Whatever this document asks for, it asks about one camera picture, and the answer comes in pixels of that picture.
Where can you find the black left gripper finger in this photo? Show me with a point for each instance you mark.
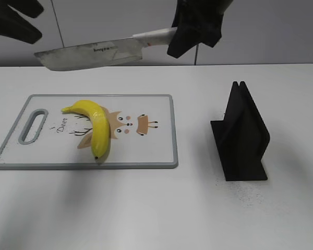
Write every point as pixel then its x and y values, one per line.
pixel 12 25
pixel 30 8

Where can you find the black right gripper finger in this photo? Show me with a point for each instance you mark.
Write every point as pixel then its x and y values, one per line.
pixel 190 24
pixel 212 13

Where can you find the white-handled kitchen knife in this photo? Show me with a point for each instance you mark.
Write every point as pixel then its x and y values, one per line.
pixel 106 53

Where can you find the yellow plastic banana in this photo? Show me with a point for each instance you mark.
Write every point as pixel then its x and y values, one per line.
pixel 99 138

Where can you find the white deer cutting board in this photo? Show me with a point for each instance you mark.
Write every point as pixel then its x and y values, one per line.
pixel 44 138

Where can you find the black knife stand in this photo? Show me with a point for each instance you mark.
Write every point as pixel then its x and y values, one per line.
pixel 241 137

